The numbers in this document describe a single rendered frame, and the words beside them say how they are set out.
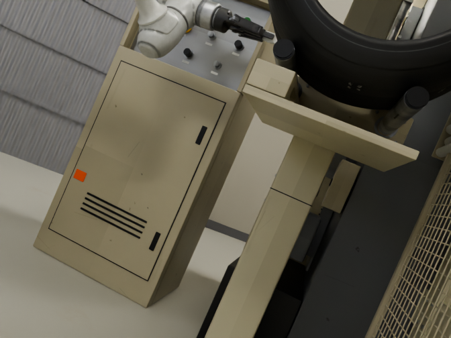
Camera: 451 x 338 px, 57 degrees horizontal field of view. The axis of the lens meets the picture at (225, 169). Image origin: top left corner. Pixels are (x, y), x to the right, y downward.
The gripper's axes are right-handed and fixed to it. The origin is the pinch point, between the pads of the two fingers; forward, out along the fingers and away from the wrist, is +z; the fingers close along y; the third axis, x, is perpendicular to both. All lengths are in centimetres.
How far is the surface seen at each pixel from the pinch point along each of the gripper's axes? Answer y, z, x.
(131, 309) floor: 17, -12, 106
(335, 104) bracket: -9.0, 26.5, 14.4
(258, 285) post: -7, 28, 70
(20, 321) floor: -25, -27, 106
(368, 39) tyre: -45, 29, 8
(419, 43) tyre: -45, 38, 6
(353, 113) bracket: -8.9, 31.8, 14.7
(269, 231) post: -7, 24, 55
